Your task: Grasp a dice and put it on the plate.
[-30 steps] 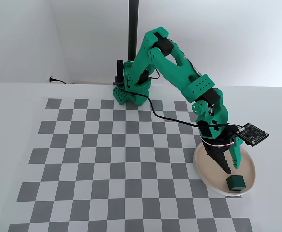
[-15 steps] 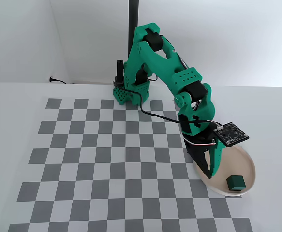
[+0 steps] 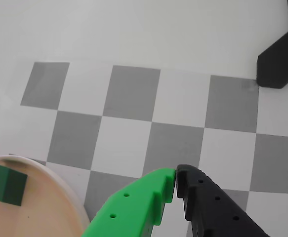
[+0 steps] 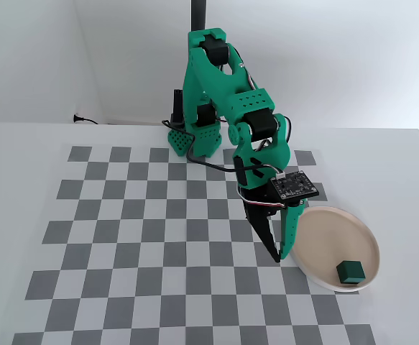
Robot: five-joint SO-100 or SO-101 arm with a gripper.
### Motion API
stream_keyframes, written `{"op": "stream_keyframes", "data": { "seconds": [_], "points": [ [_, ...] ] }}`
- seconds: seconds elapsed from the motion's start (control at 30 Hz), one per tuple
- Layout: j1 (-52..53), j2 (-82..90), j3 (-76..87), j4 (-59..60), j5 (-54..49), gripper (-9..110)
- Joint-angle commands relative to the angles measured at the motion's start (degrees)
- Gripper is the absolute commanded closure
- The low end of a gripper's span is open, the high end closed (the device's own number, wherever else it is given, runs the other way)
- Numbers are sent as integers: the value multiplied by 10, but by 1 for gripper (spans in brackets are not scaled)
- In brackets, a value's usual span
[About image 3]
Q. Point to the beige round plate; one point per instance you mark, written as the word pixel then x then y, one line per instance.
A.
pixel 35 217

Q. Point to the grey white checkered mat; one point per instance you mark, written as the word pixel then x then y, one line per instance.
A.
pixel 131 91

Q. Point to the black camera stand foot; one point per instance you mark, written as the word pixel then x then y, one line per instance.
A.
pixel 279 64

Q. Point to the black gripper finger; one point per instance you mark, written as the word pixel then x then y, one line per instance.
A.
pixel 208 207

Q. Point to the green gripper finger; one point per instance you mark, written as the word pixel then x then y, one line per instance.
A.
pixel 134 207

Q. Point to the dark green cube dice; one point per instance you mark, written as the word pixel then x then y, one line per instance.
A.
pixel 0 180

